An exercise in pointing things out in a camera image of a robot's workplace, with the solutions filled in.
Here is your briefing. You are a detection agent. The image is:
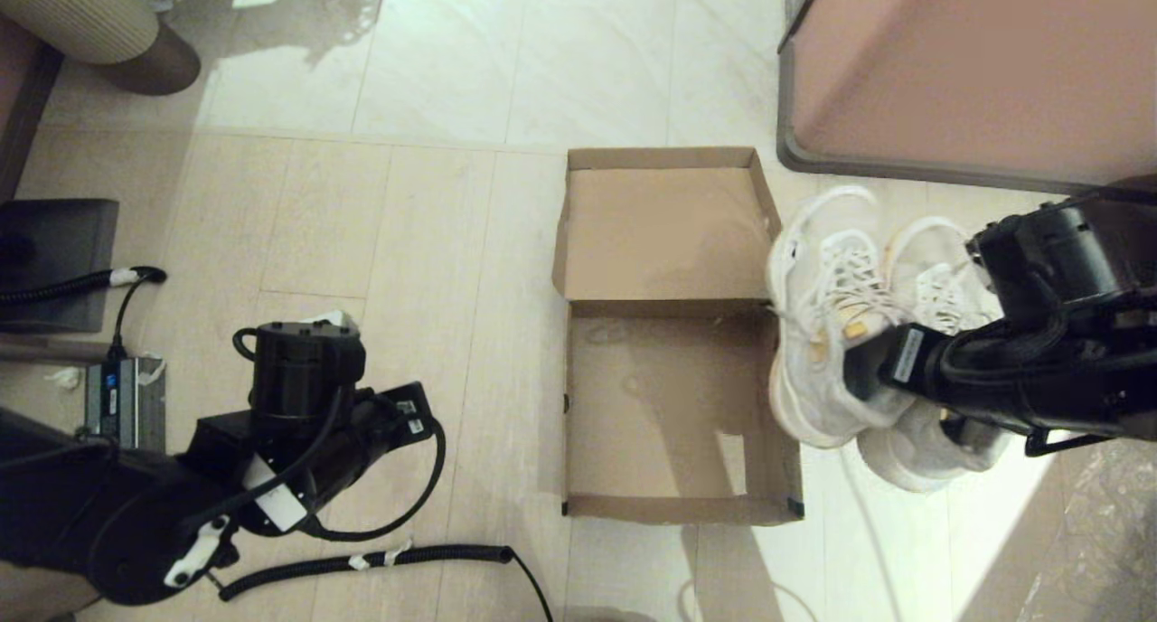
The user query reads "clear plastic sheet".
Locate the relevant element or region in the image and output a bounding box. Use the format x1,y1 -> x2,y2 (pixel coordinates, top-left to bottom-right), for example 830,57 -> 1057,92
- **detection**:
1021,441 -> 1157,622

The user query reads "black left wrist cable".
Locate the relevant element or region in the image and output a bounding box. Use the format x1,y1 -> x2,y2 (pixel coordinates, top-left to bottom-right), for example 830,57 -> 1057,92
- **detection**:
298,414 -> 447,543

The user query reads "pink cabinet with grey edge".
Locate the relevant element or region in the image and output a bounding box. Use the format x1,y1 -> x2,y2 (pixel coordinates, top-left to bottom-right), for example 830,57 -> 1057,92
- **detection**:
775,0 -> 1157,198

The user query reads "white lace-up sneaker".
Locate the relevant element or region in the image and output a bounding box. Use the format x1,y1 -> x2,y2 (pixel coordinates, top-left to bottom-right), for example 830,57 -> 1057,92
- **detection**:
767,185 -> 916,449
854,217 -> 1015,495

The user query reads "brown rounded base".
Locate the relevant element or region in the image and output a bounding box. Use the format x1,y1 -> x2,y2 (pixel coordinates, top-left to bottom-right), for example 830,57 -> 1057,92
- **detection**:
0,559 -> 100,622

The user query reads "grey metal power unit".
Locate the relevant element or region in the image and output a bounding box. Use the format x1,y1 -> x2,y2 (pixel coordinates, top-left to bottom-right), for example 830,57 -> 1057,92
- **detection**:
86,355 -> 168,451

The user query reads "long black corrugated cable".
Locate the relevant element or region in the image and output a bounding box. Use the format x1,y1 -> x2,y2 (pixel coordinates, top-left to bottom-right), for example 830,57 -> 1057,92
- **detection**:
208,544 -> 554,622

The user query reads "black corrugated cable with plug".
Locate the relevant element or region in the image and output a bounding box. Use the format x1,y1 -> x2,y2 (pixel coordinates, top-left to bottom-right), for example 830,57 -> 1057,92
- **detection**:
0,266 -> 169,370

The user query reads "brown cardboard shoe box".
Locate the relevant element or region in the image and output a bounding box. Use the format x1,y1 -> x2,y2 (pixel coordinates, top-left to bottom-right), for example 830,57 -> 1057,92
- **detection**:
551,146 -> 805,526

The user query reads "beige ribbed pouf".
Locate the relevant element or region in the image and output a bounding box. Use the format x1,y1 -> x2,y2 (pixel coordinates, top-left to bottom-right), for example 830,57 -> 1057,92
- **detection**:
0,0 -> 202,97

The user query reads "black floor mat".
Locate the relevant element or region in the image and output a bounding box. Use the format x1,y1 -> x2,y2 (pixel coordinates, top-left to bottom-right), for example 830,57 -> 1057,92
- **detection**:
0,199 -> 119,334

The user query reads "dark brown furniture edge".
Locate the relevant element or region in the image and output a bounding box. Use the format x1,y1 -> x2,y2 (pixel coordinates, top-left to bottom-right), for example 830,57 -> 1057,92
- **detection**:
0,14 -> 64,203

